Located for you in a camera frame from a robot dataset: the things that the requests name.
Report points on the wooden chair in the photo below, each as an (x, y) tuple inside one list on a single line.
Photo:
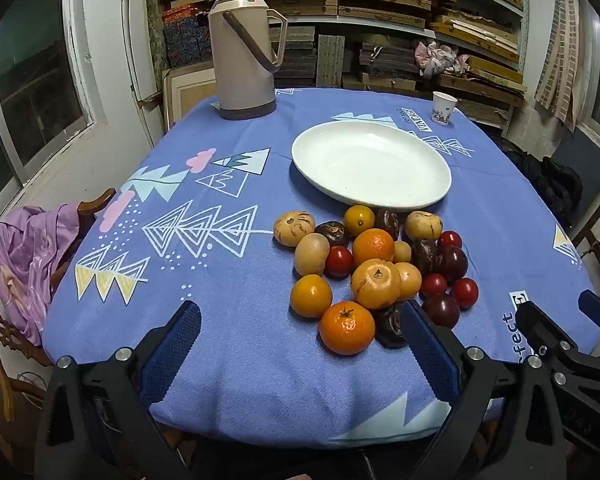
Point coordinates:
[(582, 240), (97, 205)]

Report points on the dark blue chair back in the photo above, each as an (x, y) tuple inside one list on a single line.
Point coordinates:
[(582, 155)]

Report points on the sliding glass window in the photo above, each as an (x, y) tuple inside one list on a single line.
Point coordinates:
[(35, 85)]

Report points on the red cherry tomato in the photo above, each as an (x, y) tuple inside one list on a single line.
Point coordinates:
[(433, 285), (450, 240), (339, 262)]

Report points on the beige thermos jug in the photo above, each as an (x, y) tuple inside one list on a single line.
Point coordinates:
[(240, 60)]

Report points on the blue printed tablecloth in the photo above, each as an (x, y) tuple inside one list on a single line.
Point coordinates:
[(230, 310)]

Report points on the metal shelving rack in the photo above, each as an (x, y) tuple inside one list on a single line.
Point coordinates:
[(320, 18)]

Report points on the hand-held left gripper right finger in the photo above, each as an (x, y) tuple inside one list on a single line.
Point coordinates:
[(427, 347)]

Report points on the pink plastic bag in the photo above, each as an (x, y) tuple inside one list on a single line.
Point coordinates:
[(437, 60)]

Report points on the purple cloth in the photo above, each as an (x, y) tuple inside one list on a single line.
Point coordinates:
[(25, 260)]

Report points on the white board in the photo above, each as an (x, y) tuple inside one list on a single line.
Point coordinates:
[(140, 60)]

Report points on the small yellow pepino melon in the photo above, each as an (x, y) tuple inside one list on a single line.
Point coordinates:
[(403, 252)]

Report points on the framed panel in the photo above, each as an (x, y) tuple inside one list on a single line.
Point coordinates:
[(190, 95)]

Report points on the pale yellow pepino melon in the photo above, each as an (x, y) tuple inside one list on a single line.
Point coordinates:
[(375, 284), (311, 255), (411, 281)]

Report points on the beige checked hanging cloth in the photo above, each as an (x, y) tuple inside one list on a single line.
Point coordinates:
[(560, 60)]

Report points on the orange mandarin with stem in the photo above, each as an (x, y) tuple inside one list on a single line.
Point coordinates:
[(347, 328)]

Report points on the spotted yellow pepino melon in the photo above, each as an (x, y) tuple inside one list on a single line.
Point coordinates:
[(423, 225)]

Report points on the white oval plate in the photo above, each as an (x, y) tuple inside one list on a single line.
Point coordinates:
[(370, 165)]

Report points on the dark red plum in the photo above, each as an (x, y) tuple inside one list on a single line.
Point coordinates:
[(453, 265), (441, 311)]

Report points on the black bag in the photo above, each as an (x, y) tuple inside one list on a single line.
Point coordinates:
[(550, 180)]

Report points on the striped pepino melon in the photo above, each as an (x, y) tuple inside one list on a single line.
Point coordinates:
[(294, 229)]

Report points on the small red plum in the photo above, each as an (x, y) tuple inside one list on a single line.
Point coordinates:
[(465, 293)]

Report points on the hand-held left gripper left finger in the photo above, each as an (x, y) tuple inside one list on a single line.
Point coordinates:
[(172, 345)]

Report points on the printed paper cup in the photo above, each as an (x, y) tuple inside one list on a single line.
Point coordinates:
[(443, 108)]

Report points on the stack of patterned boxes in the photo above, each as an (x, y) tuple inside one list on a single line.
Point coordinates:
[(185, 40)]

